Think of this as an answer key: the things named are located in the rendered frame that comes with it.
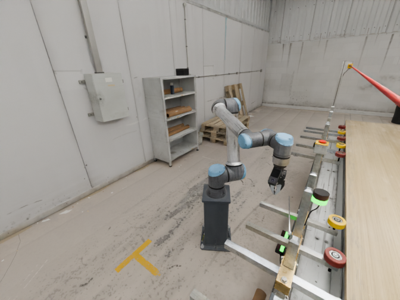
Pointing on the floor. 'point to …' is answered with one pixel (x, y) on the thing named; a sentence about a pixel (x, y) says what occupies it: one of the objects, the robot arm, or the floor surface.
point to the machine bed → (337, 281)
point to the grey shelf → (156, 109)
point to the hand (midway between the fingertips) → (274, 193)
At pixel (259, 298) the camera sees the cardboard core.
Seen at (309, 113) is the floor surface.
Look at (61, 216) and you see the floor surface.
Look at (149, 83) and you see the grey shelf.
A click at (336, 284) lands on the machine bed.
